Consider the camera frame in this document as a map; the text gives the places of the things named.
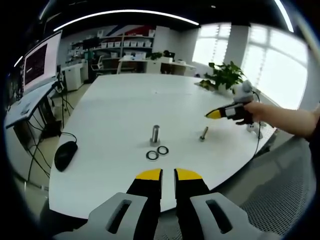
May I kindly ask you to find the white cabinet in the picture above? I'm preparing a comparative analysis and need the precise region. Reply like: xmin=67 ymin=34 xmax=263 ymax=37
xmin=61 ymin=62 xmax=89 ymax=92

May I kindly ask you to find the curved ceiling light strip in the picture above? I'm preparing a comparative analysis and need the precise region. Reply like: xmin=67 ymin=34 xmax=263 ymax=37
xmin=53 ymin=9 xmax=200 ymax=32

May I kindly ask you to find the black tripod stand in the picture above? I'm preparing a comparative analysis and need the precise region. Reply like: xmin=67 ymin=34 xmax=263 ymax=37
xmin=51 ymin=81 xmax=75 ymax=128

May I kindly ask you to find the grey mesh chair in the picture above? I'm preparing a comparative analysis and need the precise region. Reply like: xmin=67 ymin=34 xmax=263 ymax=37
xmin=211 ymin=138 xmax=318 ymax=238

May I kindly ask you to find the black mouse cable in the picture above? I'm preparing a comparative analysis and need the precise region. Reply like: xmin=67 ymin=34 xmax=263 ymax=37
xmin=59 ymin=132 xmax=78 ymax=145

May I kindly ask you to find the green potted plant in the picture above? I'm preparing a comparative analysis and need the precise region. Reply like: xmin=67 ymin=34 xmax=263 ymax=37
xmin=194 ymin=61 xmax=247 ymax=94

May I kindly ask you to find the white game controller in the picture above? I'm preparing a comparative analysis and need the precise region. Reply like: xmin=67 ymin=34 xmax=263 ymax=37
xmin=246 ymin=122 xmax=264 ymax=140

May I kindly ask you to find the storage shelving with white bins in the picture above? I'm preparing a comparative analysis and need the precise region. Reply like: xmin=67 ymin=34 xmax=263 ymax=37
xmin=68 ymin=27 xmax=156 ymax=63

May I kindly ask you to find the white background workbench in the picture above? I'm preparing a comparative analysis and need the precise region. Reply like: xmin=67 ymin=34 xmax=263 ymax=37
xmin=117 ymin=55 xmax=197 ymax=76

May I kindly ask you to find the person's right hand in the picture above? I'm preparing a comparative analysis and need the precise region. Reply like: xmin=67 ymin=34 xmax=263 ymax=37
xmin=243 ymin=101 xmax=267 ymax=124

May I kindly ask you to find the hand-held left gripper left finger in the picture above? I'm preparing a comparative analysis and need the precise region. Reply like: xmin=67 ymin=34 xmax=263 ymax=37
xmin=51 ymin=168 xmax=164 ymax=240

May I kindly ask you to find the large computer monitor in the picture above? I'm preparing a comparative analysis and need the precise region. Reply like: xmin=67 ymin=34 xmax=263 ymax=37
xmin=22 ymin=30 xmax=63 ymax=93

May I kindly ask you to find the small threaded stud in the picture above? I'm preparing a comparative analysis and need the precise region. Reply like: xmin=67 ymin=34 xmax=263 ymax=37
xmin=199 ymin=126 xmax=209 ymax=142

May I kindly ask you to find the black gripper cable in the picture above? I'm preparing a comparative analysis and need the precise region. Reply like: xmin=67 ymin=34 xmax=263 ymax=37
xmin=251 ymin=89 xmax=263 ymax=158

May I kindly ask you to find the black computer mouse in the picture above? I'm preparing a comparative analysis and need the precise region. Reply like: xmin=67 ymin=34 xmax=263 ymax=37
xmin=54 ymin=140 xmax=79 ymax=173

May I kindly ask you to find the straight ceiling light strip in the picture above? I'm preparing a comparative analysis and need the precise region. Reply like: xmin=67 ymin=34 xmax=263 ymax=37
xmin=273 ymin=0 xmax=295 ymax=33

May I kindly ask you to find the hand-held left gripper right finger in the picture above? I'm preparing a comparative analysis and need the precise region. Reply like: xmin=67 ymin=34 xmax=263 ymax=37
xmin=173 ymin=168 xmax=282 ymax=240

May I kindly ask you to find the white side desk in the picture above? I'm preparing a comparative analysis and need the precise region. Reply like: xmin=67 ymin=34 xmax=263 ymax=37
xmin=4 ymin=81 xmax=61 ymax=129

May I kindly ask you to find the large threaded stud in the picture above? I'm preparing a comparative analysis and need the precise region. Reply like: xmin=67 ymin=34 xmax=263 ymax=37
xmin=149 ymin=124 xmax=161 ymax=147

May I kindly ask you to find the large bright window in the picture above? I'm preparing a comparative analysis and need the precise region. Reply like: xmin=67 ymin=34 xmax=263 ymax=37
xmin=191 ymin=22 xmax=309 ymax=111

